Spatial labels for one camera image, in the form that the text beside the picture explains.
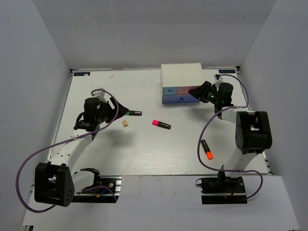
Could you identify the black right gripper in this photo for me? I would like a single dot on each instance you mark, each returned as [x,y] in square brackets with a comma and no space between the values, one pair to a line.
[201,92]

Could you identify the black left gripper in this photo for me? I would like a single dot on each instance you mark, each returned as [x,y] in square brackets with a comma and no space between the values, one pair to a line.
[113,111]

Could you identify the green highlighter marker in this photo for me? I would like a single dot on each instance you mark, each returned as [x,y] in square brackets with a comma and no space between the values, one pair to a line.
[134,113]

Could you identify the pink drawer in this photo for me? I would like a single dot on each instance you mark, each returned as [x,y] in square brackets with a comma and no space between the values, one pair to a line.
[185,90]

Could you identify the pink highlighter marker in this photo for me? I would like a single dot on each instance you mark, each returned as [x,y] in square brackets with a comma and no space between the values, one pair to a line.
[161,124]

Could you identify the orange highlighter marker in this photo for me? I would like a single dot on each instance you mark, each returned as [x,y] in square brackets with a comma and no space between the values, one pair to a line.
[206,150]

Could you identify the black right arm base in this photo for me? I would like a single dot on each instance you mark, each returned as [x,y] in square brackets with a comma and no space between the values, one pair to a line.
[222,192]

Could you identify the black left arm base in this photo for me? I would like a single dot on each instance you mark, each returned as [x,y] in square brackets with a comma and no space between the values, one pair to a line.
[108,193]

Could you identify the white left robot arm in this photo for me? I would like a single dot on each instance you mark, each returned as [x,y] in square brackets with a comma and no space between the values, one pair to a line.
[55,182]

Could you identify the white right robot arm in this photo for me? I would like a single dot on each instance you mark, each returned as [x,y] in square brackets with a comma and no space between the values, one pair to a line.
[252,128]

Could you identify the tan eraser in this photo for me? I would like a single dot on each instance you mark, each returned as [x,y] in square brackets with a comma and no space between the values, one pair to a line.
[124,122]

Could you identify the blue wide drawer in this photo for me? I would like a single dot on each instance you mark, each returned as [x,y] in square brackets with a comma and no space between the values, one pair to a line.
[179,99]

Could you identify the white drawer cabinet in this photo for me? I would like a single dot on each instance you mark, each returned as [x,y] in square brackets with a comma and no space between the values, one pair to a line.
[181,75]

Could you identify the right blue table label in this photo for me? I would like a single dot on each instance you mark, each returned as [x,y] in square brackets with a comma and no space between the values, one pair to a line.
[226,71]

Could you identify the blue table label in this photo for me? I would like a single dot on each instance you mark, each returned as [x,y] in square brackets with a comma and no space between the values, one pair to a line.
[81,74]
[226,71]

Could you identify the light blue small drawer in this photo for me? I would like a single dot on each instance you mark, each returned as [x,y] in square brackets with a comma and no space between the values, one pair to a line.
[167,91]

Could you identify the left blue table label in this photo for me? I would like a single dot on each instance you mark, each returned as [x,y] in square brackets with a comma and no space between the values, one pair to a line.
[81,74]

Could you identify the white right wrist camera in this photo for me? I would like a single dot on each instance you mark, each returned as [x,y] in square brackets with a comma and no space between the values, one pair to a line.
[218,80]

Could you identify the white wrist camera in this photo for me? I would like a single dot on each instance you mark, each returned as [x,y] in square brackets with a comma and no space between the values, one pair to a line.
[218,80]
[99,93]

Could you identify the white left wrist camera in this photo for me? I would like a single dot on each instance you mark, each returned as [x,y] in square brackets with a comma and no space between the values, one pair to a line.
[99,93]

